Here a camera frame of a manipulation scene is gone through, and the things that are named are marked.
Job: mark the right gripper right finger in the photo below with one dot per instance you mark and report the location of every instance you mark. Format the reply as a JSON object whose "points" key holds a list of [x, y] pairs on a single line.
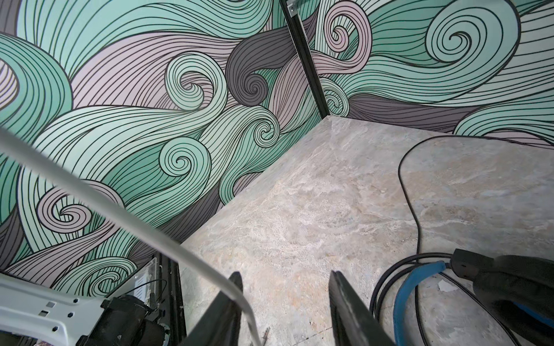
{"points": [[352, 322]]}

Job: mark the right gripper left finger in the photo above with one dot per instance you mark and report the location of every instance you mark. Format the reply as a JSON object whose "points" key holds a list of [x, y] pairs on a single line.
{"points": [[219, 326]]}

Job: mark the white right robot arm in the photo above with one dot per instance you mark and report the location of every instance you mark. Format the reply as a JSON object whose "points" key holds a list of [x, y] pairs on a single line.
{"points": [[34, 311]]}

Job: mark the black gaming headphones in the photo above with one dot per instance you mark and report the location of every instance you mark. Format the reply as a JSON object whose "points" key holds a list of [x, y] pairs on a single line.
{"points": [[517, 290]]}

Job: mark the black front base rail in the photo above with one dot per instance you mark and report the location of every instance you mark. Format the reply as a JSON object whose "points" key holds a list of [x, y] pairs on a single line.
{"points": [[170, 307]]}

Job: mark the black right rear frame post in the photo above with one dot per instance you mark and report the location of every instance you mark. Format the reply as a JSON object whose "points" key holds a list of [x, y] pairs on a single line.
{"points": [[299, 38]]}

